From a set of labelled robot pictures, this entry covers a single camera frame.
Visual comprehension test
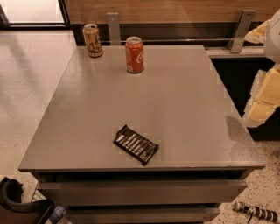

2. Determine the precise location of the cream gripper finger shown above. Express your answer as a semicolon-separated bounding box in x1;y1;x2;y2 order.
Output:
244;19;270;45
242;68;280;128

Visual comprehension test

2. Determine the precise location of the black rxbar chocolate bar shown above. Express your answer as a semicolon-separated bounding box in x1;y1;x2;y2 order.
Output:
113;125;159;166

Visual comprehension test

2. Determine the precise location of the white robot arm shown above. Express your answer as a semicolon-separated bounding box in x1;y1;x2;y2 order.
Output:
242;10;280;128

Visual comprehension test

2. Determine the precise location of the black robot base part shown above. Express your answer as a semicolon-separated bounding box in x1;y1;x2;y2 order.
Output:
0;177;55;224

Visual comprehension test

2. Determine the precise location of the red coke can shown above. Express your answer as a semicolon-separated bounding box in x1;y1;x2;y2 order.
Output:
125;36;144;74

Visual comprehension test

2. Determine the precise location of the tan sparkling water can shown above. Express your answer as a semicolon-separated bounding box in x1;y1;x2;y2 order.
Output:
83;24;103;58

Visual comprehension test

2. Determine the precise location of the upper grey drawer front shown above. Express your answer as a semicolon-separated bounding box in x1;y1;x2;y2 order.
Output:
39;179;247;206

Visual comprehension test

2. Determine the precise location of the grey drawer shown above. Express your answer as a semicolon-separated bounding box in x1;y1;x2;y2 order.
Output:
39;179;247;206
66;207;220;224

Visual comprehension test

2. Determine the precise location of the lower grey drawer front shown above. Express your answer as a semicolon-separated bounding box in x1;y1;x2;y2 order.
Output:
66;207;220;224

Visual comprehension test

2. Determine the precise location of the small blue object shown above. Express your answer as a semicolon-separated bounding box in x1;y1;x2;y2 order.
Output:
49;206;67;224

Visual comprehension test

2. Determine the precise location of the right metal wall bracket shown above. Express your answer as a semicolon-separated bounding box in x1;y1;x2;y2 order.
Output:
227;10;256;53

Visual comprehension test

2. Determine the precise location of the metal wall bracket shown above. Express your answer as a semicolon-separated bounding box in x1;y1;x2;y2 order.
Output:
227;10;256;53
107;12;121;46

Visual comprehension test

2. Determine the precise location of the striped black white cable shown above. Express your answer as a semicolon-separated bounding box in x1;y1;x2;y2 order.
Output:
232;200;280;224

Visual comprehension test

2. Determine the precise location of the left metal wall bracket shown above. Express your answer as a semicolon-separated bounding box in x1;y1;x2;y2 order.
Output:
107;12;121;46

